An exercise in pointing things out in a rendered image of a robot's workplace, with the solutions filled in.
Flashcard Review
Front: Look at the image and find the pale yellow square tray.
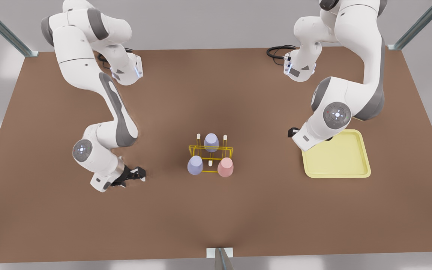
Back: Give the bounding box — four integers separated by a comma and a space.
301, 129, 372, 179

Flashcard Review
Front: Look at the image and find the lavender cup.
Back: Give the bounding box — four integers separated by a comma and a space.
187, 156, 204, 176
204, 133, 219, 153

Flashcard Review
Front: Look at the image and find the pink cup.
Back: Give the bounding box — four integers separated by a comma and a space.
217, 157, 234, 178

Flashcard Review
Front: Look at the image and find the black cable loop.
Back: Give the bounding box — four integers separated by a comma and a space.
97, 48, 134, 70
266, 45, 297, 66

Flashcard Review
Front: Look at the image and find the yellow wire cup rack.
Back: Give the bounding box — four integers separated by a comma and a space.
188, 133, 234, 174

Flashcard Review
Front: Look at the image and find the silver frame post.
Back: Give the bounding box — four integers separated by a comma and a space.
388, 0, 432, 51
206, 247, 234, 270
0, 0, 39, 58

